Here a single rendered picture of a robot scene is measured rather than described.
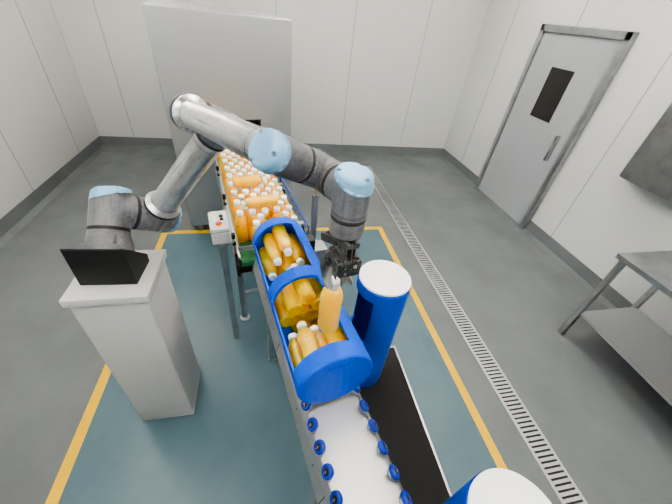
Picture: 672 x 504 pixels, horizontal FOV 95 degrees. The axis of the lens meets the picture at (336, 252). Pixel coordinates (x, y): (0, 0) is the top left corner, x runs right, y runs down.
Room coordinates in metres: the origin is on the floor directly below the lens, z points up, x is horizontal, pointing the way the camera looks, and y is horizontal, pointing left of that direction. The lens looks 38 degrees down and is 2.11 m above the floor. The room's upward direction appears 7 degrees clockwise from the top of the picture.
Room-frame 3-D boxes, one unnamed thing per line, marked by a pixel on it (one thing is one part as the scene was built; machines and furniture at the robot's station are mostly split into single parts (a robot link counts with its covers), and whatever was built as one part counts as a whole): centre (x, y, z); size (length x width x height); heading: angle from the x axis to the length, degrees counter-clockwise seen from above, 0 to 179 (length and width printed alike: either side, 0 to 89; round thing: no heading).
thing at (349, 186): (0.66, -0.02, 1.78); 0.10 x 0.09 x 0.12; 44
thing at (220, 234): (1.45, 0.69, 1.05); 0.20 x 0.10 x 0.10; 26
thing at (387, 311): (1.22, -0.27, 0.59); 0.28 x 0.28 x 0.88
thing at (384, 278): (1.22, -0.27, 1.03); 0.28 x 0.28 x 0.01
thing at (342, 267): (0.65, -0.02, 1.61); 0.09 x 0.08 x 0.12; 26
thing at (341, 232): (0.66, -0.02, 1.69); 0.10 x 0.09 x 0.05; 116
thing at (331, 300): (0.68, 0.00, 1.36); 0.07 x 0.07 x 0.19
